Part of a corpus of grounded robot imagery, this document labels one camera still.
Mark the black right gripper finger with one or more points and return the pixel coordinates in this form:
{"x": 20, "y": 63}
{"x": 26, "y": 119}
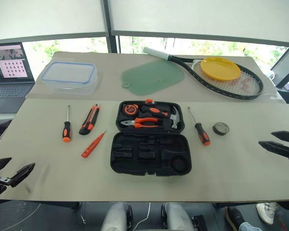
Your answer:
{"x": 286, "y": 136}
{"x": 279, "y": 148}

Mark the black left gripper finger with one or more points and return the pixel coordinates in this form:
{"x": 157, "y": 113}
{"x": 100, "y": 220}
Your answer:
{"x": 21, "y": 173}
{"x": 0, "y": 163}

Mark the screwdriver with thick silver shaft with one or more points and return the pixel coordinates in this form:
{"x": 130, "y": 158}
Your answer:
{"x": 67, "y": 131}

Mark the orange voltage tester pen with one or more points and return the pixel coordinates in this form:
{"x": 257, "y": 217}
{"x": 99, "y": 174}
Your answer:
{"x": 91, "y": 145}

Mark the screwdriver with thin dark shaft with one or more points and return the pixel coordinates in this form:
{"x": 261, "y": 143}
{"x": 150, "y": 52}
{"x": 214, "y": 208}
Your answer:
{"x": 201, "y": 133}

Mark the black orange utility knife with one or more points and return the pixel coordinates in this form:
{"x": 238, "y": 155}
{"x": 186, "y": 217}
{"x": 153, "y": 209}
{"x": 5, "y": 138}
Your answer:
{"x": 89, "y": 120}

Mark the black tool case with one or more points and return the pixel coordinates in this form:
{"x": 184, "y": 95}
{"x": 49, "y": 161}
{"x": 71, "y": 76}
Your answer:
{"x": 149, "y": 156}

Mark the white sneaker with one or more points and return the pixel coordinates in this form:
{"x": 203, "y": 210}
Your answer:
{"x": 267, "y": 213}

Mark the white mug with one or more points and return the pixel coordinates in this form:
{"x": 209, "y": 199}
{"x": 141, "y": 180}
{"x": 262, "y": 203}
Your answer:
{"x": 271, "y": 75}

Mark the dark computer monitor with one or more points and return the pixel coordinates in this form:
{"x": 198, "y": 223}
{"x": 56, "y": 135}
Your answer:
{"x": 285, "y": 69}

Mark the dark laptop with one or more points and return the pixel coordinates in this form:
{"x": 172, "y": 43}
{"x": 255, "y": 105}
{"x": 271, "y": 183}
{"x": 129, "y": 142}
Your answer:
{"x": 7, "y": 89}

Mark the black shoe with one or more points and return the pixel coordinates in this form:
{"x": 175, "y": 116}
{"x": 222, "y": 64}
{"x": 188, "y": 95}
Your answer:
{"x": 233, "y": 216}

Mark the blue jeans leg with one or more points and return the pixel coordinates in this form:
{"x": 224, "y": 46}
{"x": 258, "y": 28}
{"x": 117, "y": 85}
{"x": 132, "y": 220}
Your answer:
{"x": 249, "y": 227}

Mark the yellow plastic plate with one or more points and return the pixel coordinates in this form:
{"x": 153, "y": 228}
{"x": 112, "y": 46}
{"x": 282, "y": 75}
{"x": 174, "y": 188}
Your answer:
{"x": 219, "y": 68}

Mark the silver left robot leg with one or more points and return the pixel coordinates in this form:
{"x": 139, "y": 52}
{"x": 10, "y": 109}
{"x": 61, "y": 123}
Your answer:
{"x": 115, "y": 216}

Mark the silver robot leg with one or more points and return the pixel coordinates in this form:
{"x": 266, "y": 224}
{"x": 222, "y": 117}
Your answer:
{"x": 115, "y": 216}
{"x": 175, "y": 216}

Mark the clear container with blue lid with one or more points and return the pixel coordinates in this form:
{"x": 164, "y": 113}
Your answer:
{"x": 67, "y": 77}

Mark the small black floor box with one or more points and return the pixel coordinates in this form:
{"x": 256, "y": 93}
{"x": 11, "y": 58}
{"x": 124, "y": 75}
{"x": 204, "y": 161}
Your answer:
{"x": 199, "y": 223}

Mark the silver right robot leg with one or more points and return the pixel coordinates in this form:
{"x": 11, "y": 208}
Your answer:
{"x": 175, "y": 216}

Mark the black tennis racket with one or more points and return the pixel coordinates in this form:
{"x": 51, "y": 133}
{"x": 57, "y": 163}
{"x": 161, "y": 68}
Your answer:
{"x": 183, "y": 65}

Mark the orange black tape measure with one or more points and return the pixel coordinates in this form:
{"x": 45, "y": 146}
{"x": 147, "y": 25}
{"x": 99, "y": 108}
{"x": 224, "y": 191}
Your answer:
{"x": 130, "y": 110}

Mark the green cutting board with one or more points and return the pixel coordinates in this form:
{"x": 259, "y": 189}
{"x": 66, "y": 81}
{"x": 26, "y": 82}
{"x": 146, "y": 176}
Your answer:
{"x": 154, "y": 75}

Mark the white roller blind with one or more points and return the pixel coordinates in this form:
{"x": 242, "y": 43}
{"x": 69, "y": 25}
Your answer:
{"x": 45, "y": 16}
{"x": 202, "y": 16}

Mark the dark window frame post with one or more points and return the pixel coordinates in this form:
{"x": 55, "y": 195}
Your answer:
{"x": 110, "y": 24}

